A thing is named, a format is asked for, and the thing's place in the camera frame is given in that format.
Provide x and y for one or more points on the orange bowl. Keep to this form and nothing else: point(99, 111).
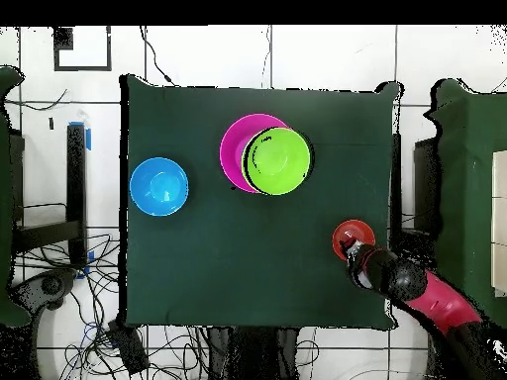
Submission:
point(360, 231)

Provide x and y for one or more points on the lime green bowl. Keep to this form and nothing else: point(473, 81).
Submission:
point(277, 160)

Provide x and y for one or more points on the large pink bowl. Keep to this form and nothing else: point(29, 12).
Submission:
point(231, 158)

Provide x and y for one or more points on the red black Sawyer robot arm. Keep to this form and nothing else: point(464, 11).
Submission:
point(435, 301)

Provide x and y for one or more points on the green cloth covered side table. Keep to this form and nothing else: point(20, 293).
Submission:
point(6, 198)
point(467, 178)

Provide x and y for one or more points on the dark green tablecloth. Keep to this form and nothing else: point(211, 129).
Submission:
point(178, 277)

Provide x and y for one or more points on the large light blue bowl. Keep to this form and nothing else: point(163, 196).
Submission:
point(158, 186)

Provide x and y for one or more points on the black power brick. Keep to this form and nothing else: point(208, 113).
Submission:
point(128, 348)

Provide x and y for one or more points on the black stand with blue tape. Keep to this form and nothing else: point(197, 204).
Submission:
point(76, 178)

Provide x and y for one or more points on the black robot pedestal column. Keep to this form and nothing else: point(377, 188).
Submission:
point(253, 352)

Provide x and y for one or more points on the black pedestal foot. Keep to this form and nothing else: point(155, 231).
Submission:
point(43, 287)

